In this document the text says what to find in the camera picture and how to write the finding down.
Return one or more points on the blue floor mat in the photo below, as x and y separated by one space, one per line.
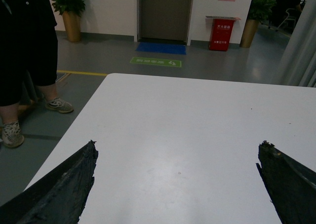
161 48

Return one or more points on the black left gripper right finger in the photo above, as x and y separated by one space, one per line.
290 185

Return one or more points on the right potted plant gold pot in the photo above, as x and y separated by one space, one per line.
259 11

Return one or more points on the green floor sign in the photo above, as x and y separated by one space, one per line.
156 62

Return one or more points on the white office chair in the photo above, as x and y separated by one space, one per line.
289 18

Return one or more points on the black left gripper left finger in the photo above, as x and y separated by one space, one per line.
57 198

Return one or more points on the red fire extinguisher box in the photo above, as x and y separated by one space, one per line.
221 32

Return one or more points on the grey door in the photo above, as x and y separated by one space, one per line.
164 20

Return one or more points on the left potted plant gold pot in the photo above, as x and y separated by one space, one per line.
71 12

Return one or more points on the seated person in background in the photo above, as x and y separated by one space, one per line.
279 10

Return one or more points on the person in black clothes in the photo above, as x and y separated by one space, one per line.
28 44

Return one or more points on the potted plant gold pot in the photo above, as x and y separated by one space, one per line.
259 11
71 12

